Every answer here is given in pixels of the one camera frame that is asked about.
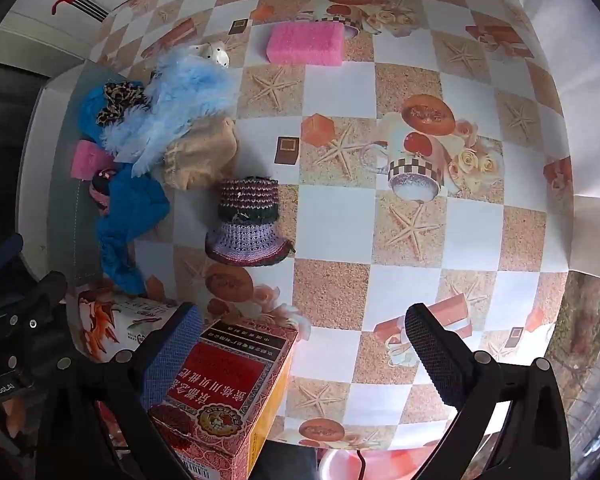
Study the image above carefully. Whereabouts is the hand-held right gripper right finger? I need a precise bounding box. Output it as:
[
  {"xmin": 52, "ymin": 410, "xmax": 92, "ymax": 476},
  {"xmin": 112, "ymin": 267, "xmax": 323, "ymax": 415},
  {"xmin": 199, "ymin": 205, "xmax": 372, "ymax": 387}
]
[{"xmin": 404, "ymin": 302, "xmax": 573, "ymax": 480}]

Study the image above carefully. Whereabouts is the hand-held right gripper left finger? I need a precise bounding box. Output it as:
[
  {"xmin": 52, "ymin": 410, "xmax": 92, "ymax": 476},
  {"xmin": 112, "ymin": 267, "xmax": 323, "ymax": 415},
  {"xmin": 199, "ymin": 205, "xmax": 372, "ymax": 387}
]
[{"xmin": 35, "ymin": 302, "xmax": 204, "ymax": 480}]

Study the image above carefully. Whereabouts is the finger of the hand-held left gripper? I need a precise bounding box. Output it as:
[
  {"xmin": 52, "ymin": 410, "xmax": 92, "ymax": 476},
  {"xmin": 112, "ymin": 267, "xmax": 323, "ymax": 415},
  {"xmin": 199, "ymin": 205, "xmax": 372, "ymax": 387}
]
[{"xmin": 2, "ymin": 270, "xmax": 69, "ymax": 376}]

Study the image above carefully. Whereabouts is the large blue cloth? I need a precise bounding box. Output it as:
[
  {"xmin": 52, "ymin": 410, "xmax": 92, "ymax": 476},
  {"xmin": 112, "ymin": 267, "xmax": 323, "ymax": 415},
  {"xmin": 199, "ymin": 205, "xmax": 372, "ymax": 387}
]
[{"xmin": 96, "ymin": 162, "xmax": 172, "ymax": 295}]

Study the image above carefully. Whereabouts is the small pink sponge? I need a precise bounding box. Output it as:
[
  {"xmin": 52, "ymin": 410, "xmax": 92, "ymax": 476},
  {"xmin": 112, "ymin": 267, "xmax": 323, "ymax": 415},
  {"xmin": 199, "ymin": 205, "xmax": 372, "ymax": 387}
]
[{"xmin": 71, "ymin": 140, "xmax": 116, "ymax": 181}]

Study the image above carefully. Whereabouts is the purple crochet hat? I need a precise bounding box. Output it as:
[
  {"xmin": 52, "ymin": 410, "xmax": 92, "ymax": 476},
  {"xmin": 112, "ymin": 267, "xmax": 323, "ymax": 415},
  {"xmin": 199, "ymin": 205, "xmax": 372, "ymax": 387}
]
[{"xmin": 205, "ymin": 176, "xmax": 296, "ymax": 267}]

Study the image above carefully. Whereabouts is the beige knit hat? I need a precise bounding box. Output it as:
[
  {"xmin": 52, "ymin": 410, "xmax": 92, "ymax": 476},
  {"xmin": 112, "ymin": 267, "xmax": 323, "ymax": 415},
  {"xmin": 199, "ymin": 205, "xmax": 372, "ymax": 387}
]
[{"xmin": 161, "ymin": 116, "xmax": 239, "ymax": 192}]

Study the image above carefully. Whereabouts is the leopard print scarf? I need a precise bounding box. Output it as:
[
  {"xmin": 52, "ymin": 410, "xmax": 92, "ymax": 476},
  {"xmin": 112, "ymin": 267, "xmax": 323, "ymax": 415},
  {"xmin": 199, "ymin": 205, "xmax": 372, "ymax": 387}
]
[{"xmin": 96, "ymin": 81, "xmax": 151, "ymax": 128}]

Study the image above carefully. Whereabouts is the light blue feather boa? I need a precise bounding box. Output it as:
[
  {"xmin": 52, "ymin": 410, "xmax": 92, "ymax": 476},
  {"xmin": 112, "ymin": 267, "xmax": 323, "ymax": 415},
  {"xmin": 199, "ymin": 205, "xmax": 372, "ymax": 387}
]
[{"xmin": 101, "ymin": 46, "xmax": 236, "ymax": 177}]

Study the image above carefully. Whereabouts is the red patterned medicine box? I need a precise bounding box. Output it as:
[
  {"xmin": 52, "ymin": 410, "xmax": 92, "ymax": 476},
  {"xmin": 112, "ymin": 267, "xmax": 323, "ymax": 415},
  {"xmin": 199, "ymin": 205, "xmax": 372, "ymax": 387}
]
[{"xmin": 147, "ymin": 317, "xmax": 300, "ymax": 480}]

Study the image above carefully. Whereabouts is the white box with orange print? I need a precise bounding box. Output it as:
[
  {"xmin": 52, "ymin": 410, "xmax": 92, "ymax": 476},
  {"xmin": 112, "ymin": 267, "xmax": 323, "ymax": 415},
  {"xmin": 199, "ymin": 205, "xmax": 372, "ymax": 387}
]
[{"xmin": 76, "ymin": 287, "xmax": 178, "ymax": 363}]

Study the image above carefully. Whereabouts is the pink black striped sock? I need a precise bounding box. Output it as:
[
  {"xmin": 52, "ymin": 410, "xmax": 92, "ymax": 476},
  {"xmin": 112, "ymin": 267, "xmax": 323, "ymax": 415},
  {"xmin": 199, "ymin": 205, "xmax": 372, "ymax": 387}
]
[{"xmin": 89, "ymin": 167, "xmax": 118, "ymax": 216}]

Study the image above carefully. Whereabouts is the checkered printed tablecloth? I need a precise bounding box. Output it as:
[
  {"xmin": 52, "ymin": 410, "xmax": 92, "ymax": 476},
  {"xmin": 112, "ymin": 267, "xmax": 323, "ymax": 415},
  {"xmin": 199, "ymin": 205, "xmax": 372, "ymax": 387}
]
[{"xmin": 77, "ymin": 0, "xmax": 576, "ymax": 453}]

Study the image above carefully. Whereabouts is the pink plastic basin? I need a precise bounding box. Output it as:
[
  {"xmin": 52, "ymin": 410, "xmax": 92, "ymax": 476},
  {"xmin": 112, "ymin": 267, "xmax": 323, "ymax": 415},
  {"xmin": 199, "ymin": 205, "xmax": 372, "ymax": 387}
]
[{"xmin": 317, "ymin": 442, "xmax": 451, "ymax": 480}]

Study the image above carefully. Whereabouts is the small blue cloth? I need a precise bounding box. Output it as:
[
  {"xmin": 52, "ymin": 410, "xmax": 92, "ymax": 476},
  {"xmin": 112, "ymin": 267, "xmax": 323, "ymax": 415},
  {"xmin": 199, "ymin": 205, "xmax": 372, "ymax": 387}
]
[{"xmin": 76, "ymin": 85, "xmax": 112, "ymax": 142}]

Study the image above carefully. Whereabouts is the white spotted toy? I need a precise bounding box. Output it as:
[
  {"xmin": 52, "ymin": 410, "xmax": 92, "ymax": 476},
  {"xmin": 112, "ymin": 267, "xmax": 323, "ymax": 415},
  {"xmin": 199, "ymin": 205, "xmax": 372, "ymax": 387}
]
[{"xmin": 189, "ymin": 40, "xmax": 231, "ymax": 70}]

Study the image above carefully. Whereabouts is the large pink sponge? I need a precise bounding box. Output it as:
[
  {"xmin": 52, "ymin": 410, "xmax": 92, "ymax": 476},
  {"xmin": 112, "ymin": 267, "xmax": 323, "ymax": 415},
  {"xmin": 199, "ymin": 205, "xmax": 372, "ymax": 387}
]
[{"xmin": 266, "ymin": 22, "xmax": 345, "ymax": 67}]

